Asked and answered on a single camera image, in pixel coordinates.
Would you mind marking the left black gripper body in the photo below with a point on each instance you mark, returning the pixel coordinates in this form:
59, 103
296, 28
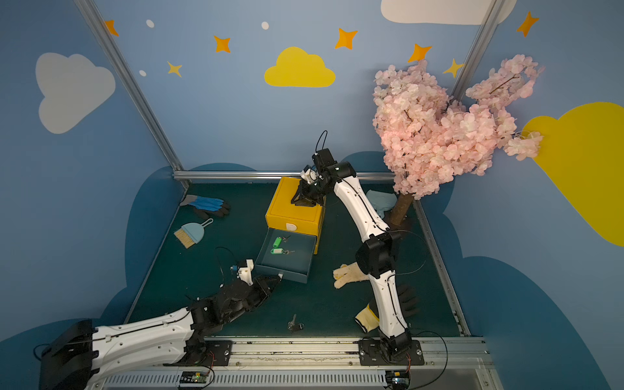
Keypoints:
252, 288

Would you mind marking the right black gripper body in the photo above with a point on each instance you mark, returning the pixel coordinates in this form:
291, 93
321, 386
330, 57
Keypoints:
306, 188

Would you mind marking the yellow drawer cabinet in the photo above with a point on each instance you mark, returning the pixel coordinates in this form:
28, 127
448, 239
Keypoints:
286, 216

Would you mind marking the blue drawer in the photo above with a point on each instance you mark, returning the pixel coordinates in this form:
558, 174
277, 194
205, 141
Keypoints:
295, 266

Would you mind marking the dark metal key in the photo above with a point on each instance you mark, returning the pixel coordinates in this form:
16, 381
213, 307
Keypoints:
294, 325

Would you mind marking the green tagged key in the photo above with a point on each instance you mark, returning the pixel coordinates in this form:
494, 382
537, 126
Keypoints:
281, 251
279, 241

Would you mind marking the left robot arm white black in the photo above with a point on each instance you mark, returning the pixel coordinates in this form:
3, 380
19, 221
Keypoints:
85, 354

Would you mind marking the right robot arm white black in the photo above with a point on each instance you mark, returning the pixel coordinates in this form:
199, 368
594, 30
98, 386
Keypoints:
376, 257

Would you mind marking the light blue dustpan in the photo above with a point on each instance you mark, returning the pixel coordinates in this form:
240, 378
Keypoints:
381, 202

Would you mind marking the small blue hand brush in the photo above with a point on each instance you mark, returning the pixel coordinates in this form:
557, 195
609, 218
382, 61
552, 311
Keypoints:
192, 233

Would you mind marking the cream knit glove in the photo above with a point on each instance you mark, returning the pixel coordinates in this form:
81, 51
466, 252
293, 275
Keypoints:
346, 274

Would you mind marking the blue black work glove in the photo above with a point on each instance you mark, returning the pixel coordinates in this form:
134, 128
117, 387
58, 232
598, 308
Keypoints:
208, 206

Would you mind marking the pink cherry blossom tree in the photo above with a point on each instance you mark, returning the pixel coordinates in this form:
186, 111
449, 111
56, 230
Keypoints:
430, 137

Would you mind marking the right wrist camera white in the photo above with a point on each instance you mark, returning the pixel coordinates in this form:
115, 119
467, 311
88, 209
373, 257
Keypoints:
309, 174

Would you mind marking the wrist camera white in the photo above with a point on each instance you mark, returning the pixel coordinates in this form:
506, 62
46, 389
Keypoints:
309, 174
245, 271

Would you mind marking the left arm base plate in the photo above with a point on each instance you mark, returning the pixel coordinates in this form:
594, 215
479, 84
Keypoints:
211, 353

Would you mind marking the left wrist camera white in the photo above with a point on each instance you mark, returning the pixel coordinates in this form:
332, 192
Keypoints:
245, 271

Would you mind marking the aluminium rail frame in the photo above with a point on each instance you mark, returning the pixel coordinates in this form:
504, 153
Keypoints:
317, 363

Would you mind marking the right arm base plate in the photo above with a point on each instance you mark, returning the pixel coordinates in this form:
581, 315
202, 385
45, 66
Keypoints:
372, 353

